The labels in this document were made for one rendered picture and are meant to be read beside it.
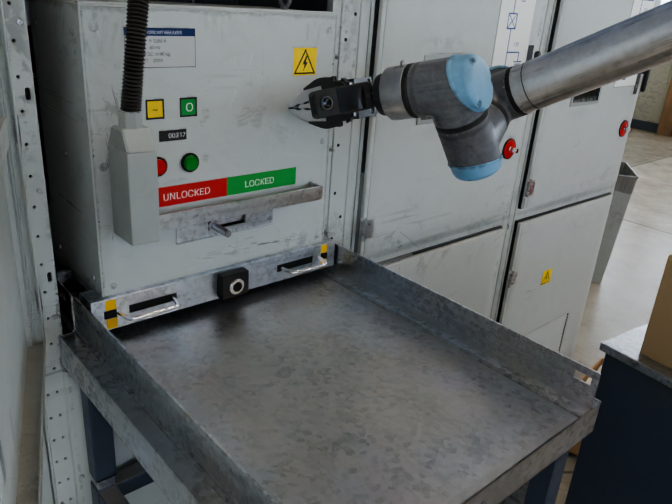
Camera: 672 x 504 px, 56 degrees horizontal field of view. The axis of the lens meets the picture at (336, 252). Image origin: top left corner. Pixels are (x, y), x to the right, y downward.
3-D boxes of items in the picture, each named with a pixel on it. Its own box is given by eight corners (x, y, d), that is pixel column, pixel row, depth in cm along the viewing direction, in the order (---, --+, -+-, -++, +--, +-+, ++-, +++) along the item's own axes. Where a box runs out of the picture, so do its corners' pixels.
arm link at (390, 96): (404, 121, 103) (396, 60, 100) (378, 124, 105) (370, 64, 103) (428, 114, 110) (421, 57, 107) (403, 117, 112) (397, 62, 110)
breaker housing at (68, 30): (323, 247, 138) (339, 12, 119) (101, 305, 107) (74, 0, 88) (205, 186, 172) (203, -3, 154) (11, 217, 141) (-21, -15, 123)
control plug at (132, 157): (162, 241, 98) (157, 129, 91) (132, 247, 95) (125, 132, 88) (140, 226, 103) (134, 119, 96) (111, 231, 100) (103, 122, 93)
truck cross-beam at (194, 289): (333, 265, 140) (335, 240, 138) (93, 335, 106) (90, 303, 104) (319, 257, 143) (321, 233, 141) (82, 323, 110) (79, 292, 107)
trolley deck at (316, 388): (593, 431, 103) (601, 400, 101) (295, 662, 65) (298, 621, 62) (328, 281, 149) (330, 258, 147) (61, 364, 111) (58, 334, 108)
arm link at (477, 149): (514, 146, 113) (498, 86, 105) (496, 187, 106) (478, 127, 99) (465, 150, 118) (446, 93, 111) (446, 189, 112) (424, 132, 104)
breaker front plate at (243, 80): (324, 249, 137) (340, 16, 118) (107, 306, 106) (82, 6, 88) (320, 247, 138) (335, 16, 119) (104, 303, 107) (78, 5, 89)
